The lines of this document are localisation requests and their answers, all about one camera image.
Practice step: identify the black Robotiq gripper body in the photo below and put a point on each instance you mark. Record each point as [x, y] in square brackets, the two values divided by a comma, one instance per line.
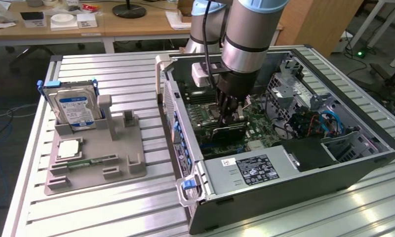
[236, 84]

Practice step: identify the black graphics card metal bracket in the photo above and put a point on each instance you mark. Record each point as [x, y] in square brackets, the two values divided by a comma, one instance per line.
[230, 134]

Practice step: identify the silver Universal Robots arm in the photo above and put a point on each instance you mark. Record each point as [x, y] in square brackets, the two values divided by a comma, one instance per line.
[248, 37]

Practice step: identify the CPU socket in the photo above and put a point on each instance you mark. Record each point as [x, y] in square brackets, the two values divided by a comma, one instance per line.
[213, 112]

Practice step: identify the metal socket cover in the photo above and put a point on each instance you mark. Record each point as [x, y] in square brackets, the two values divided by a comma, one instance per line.
[250, 100]

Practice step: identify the green motherboard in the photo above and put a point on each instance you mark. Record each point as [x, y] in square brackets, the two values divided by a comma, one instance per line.
[261, 123]

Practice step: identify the black installed RAM stick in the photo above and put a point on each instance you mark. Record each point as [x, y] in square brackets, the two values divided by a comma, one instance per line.
[209, 126]

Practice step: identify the black RAM slot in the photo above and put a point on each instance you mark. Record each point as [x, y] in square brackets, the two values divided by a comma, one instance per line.
[201, 99]
[201, 93]

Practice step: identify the perforated metal drive cage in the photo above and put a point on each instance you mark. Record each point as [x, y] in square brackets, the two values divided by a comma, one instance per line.
[284, 98]

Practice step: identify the silver chipset heatsink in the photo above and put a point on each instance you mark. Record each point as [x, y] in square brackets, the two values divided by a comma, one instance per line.
[257, 146]

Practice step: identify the blue expansion slot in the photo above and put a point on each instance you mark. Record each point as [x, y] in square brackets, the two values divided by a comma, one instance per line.
[205, 146]

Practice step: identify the grey power supply unit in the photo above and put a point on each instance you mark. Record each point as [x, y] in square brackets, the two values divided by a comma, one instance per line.
[224, 177]

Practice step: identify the white paper stack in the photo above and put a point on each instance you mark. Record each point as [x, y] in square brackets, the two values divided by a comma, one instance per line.
[178, 21]

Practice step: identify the blue case latch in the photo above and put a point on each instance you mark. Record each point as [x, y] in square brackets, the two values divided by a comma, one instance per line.
[189, 185]

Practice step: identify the brown cardboard box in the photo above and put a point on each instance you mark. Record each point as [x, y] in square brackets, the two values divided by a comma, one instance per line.
[185, 7]

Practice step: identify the wooden cabinet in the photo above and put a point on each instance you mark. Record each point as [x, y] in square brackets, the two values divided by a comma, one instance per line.
[322, 24]

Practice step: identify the grey metal disk bay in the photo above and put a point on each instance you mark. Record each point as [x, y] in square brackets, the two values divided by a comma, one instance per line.
[349, 148]

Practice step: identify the white control box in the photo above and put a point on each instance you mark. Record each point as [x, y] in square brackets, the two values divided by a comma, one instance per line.
[344, 44]

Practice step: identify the open dark grey PC case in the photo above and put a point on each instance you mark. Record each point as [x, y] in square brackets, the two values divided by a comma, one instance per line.
[284, 197]

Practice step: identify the black adapter green light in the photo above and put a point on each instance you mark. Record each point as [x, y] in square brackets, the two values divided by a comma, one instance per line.
[360, 53]

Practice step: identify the grey plastic parts rack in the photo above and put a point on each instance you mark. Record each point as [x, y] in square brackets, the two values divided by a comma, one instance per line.
[95, 148]

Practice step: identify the black round lamp base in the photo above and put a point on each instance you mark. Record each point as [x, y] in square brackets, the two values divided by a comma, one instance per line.
[129, 11]

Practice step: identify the hard disk with blue carrier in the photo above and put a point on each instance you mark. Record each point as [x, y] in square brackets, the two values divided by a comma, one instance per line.
[73, 108]

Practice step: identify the green RAM stick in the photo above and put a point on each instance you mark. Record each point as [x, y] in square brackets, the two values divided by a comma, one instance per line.
[86, 163]

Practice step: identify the dark floor equipment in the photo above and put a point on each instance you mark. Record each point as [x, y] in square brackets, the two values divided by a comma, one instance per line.
[392, 81]

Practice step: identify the silver CPU chip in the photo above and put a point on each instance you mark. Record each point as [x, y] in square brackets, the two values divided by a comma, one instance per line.
[69, 150]

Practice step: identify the white box with label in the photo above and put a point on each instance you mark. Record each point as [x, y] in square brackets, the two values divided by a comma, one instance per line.
[86, 21]

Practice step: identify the red and white packet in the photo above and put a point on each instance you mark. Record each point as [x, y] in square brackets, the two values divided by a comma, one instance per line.
[89, 8]

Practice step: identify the black office chair base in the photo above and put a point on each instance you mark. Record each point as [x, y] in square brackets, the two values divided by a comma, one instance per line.
[30, 53]

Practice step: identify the white tape roll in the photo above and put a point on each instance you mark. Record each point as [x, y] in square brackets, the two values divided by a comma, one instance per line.
[50, 2]

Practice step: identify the white box black top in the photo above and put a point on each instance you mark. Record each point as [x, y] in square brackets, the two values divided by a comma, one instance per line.
[34, 19]

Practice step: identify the wooden desk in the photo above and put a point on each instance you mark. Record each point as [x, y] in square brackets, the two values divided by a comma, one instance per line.
[26, 33]

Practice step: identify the grey cup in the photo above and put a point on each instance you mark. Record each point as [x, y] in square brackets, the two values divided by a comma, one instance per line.
[35, 3]

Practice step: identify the white note card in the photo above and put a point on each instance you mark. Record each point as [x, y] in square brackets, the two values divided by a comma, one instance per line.
[3, 25]

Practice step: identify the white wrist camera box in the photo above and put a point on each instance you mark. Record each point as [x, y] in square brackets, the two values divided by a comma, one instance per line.
[201, 76]

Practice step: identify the white table frame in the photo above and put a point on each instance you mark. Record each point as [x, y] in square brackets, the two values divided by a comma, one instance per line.
[371, 44]

